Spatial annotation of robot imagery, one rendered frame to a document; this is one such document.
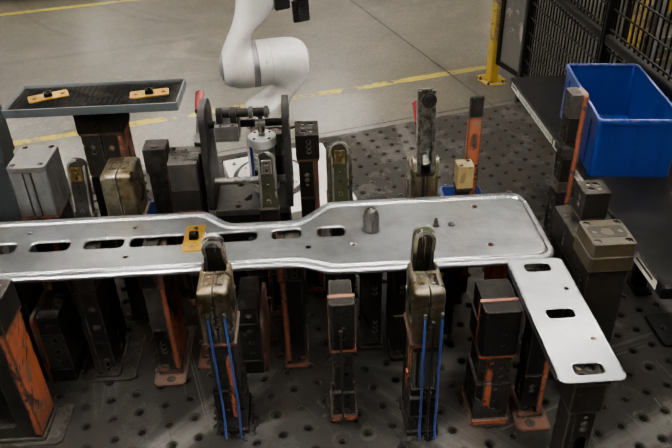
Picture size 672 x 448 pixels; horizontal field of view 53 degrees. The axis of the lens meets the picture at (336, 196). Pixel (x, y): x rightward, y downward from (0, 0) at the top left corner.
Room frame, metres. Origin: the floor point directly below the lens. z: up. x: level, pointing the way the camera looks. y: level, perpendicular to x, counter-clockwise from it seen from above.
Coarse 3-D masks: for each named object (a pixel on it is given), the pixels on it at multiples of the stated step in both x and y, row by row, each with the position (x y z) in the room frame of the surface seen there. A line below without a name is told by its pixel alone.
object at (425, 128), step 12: (420, 96) 1.22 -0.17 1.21; (432, 96) 1.20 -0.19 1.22; (420, 108) 1.22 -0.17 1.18; (432, 108) 1.22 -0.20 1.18; (420, 120) 1.22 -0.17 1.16; (432, 120) 1.22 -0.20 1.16; (420, 132) 1.21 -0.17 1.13; (432, 132) 1.21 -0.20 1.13; (420, 144) 1.21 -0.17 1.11; (432, 144) 1.21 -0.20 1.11; (420, 156) 1.20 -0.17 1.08; (432, 156) 1.21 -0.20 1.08; (420, 168) 1.20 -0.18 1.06; (432, 168) 1.20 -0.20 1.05
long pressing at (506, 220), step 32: (0, 224) 1.12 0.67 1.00; (32, 224) 1.12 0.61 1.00; (64, 224) 1.12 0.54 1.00; (96, 224) 1.11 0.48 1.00; (128, 224) 1.11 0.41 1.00; (160, 224) 1.11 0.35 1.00; (192, 224) 1.10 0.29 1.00; (224, 224) 1.09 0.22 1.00; (256, 224) 1.09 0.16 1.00; (288, 224) 1.09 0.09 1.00; (320, 224) 1.09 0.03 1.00; (352, 224) 1.09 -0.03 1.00; (384, 224) 1.08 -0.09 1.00; (416, 224) 1.08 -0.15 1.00; (480, 224) 1.07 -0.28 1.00; (512, 224) 1.07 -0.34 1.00; (0, 256) 1.02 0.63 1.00; (32, 256) 1.01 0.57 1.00; (64, 256) 1.01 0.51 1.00; (96, 256) 1.01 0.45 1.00; (128, 256) 1.00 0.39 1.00; (160, 256) 1.00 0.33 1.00; (192, 256) 1.00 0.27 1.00; (256, 256) 0.99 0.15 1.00; (288, 256) 0.99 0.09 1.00; (320, 256) 0.99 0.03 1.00; (352, 256) 0.98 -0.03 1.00; (384, 256) 0.98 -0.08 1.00; (448, 256) 0.97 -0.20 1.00; (480, 256) 0.97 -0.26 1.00; (512, 256) 0.97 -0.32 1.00; (544, 256) 0.97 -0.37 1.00
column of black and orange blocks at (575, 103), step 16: (576, 96) 1.22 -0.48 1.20; (576, 112) 1.22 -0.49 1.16; (560, 128) 1.26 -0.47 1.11; (576, 128) 1.23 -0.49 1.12; (560, 144) 1.24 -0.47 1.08; (576, 144) 1.22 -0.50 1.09; (560, 160) 1.24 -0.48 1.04; (576, 160) 1.22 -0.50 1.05; (560, 176) 1.23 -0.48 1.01; (560, 192) 1.23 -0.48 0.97; (544, 224) 1.26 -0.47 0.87
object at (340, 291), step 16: (336, 288) 0.91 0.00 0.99; (336, 304) 0.86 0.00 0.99; (352, 304) 0.86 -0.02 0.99; (336, 320) 0.86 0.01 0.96; (352, 320) 0.86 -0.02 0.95; (336, 336) 0.86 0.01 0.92; (352, 336) 0.86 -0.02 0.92; (336, 352) 0.86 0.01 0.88; (352, 352) 0.87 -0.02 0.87; (336, 368) 0.87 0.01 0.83; (352, 368) 0.87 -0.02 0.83; (336, 384) 0.87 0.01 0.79; (352, 384) 0.87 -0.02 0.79; (336, 400) 0.87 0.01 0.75; (352, 400) 0.87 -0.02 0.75; (336, 416) 0.86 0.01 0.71; (352, 416) 0.86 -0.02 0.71
